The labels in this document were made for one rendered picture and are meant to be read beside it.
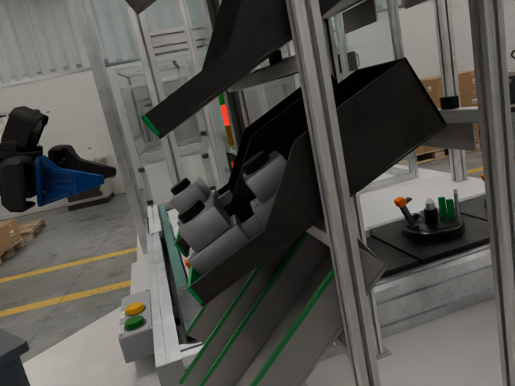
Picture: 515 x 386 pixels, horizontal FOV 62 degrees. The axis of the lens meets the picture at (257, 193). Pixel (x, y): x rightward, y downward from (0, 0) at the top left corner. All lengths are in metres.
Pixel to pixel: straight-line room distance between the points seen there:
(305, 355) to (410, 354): 0.45
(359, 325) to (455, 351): 0.48
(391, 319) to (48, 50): 8.84
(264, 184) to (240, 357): 0.25
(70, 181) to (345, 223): 0.35
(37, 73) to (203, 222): 9.00
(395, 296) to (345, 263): 0.53
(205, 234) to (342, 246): 0.14
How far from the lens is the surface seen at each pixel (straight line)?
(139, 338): 0.94
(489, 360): 0.87
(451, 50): 1.88
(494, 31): 0.46
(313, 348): 0.45
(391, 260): 0.97
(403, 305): 0.92
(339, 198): 0.37
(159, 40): 1.94
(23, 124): 0.61
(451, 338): 0.92
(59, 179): 0.58
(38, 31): 9.44
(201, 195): 0.59
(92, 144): 9.11
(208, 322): 0.73
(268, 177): 0.43
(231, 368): 0.60
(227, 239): 0.44
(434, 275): 0.94
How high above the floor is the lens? 1.37
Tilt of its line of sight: 13 degrees down
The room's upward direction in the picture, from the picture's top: 12 degrees counter-clockwise
